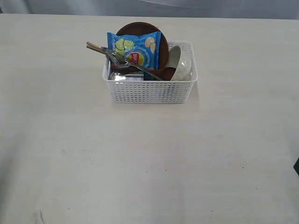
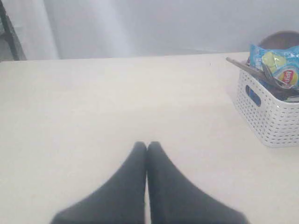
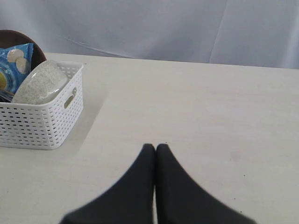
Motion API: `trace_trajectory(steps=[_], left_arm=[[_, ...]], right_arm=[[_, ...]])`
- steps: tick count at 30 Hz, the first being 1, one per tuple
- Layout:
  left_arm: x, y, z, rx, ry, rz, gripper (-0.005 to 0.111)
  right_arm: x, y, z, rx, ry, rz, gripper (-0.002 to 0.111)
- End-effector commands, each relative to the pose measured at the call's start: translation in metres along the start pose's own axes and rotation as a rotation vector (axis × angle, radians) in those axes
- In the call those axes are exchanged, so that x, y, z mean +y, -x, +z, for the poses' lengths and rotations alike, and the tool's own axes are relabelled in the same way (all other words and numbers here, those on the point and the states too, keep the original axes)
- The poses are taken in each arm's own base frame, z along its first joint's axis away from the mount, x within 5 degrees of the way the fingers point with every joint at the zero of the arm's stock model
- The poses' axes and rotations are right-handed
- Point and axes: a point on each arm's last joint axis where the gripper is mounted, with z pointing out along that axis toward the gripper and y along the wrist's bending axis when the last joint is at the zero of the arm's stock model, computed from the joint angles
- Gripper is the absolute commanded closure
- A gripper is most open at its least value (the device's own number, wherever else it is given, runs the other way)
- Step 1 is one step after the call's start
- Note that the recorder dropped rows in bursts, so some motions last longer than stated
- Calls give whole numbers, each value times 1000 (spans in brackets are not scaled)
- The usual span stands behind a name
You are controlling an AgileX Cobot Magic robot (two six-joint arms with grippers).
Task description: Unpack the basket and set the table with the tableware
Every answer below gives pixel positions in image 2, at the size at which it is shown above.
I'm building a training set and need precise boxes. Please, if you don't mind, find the white perforated plastic basket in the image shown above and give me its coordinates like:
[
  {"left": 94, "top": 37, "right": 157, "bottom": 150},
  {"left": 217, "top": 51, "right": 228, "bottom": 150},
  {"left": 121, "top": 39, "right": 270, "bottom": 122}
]
[{"left": 235, "top": 70, "right": 299, "bottom": 147}]

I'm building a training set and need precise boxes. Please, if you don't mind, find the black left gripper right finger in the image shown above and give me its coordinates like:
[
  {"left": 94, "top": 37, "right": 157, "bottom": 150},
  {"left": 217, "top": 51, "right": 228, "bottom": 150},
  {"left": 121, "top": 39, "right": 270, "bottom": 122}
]
[{"left": 147, "top": 142, "right": 248, "bottom": 224}]

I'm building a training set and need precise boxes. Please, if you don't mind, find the silver metal fork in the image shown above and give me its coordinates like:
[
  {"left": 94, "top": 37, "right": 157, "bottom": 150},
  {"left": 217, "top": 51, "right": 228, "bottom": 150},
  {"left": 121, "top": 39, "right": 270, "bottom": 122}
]
[{"left": 262, "top": 63, "right": 298, "bottom": 93}]

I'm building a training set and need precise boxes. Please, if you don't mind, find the brown wooden plate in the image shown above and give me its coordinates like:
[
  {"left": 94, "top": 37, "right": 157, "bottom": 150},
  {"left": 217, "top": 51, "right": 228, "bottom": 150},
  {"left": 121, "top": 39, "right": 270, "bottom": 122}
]
[{"left": 259, "top": 31, "right": 299, "bottom": 49}]

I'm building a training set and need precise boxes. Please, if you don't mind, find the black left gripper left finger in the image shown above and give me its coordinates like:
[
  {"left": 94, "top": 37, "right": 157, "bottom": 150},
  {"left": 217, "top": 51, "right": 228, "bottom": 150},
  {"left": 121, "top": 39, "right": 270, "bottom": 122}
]
[{"left": 52, "top": 142, "right": 147, "bottom": 224}]

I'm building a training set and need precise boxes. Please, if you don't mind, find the brown wooden chopstick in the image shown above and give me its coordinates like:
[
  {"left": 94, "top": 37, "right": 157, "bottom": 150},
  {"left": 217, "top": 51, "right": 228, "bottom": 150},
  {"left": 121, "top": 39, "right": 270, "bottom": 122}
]
[{"left": 226, "top": 57, "right": 265, "bottom": 79}]

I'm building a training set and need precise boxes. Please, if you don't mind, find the dark metal frame post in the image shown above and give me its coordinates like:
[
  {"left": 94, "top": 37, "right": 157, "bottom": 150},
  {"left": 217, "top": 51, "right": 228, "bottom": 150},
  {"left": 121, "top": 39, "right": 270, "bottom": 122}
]
[{"left": 0, "top": 0, "right": 27, "bottom": 62}]

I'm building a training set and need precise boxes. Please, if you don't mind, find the blue Lay's chips bag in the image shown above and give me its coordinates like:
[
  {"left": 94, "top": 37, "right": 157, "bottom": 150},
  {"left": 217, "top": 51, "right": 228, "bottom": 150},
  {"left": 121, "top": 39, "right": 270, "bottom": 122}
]
[{"left": 249, "top": 44, "right": 299, "bottom": 89}]

